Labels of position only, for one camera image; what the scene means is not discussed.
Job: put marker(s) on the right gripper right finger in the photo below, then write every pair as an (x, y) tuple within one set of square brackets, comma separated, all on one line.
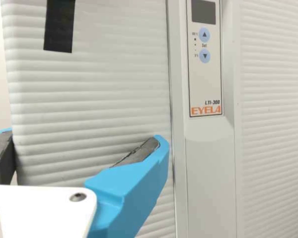
[(139, 183)]

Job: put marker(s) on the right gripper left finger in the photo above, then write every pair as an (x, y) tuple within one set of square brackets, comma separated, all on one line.
[(2, 153)]

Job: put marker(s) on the incubator door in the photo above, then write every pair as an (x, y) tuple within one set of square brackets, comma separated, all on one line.
[(101, 94)]

